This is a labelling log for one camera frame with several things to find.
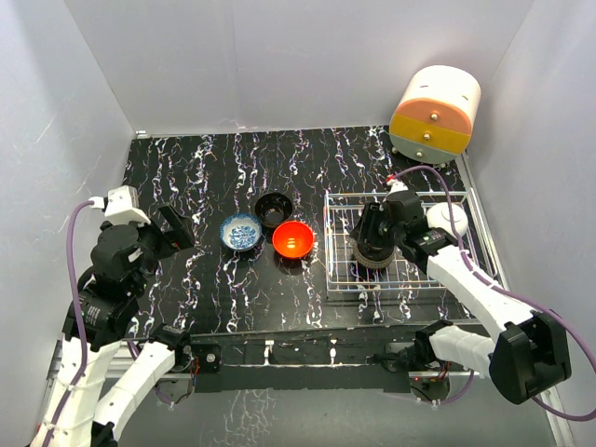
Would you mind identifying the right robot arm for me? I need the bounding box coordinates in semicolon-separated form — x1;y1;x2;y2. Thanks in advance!
350;190;572;404

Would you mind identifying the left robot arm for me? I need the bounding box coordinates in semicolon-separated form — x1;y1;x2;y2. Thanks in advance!
31;198;195;446

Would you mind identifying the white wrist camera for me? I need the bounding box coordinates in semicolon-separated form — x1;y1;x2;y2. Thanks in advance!
385;175;409;200
89;185;151;226

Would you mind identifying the black marble table mat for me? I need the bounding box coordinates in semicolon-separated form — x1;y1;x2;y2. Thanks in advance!
123;127;471;337

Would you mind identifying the blue white patterned bowl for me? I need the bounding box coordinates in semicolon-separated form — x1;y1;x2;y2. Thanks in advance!
220;213;262;251

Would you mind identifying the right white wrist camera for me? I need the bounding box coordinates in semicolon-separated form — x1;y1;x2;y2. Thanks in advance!
385;175;409;200

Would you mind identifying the black bowl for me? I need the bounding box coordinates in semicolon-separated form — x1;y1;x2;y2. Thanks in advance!
254;192;293;228

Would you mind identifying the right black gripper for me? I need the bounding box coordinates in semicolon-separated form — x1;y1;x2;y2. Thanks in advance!
351;202;405;249

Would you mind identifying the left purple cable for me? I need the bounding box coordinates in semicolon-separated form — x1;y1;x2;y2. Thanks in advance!
29;200;99;447

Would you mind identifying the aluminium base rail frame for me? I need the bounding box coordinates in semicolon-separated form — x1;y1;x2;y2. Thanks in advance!
41;153;576;447

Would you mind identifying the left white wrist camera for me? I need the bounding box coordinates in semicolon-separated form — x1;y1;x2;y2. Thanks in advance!
89;185;151;226

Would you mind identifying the round pastel drawer cabinet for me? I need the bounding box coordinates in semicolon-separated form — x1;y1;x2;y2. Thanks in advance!
388;65;481;165

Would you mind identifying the brown ceramic bowl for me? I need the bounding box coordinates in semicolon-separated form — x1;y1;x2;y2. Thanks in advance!
353;247;395;269

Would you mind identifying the red bowl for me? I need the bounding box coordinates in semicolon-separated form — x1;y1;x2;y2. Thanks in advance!
272;221;315;259

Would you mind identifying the purple cable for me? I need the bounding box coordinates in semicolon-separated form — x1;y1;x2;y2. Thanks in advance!
388;165;596;423
29;200;99;447

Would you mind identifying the white wire dish rack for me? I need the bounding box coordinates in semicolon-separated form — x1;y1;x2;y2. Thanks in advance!
324;191;499;297

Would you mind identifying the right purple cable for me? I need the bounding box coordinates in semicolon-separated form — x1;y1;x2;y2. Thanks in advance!
388;165;596;423

